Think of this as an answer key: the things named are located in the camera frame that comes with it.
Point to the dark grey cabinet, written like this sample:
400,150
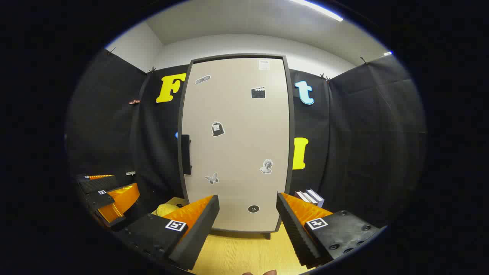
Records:
291,152

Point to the white spine book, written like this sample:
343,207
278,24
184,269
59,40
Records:
307,196

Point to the grey blue book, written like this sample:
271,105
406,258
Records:
317,198

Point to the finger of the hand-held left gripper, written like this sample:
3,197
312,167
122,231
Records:
97,198
99,184

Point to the grey cabinet door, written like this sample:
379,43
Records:
237,145

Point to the yellow round object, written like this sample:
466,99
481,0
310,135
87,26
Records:
166,210

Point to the black backdrop cloth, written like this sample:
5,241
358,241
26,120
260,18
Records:
363,133

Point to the pink spine book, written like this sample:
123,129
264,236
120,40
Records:
300,196

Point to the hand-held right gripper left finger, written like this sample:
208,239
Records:
198,233

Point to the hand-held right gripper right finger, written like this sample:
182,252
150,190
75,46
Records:
294,233

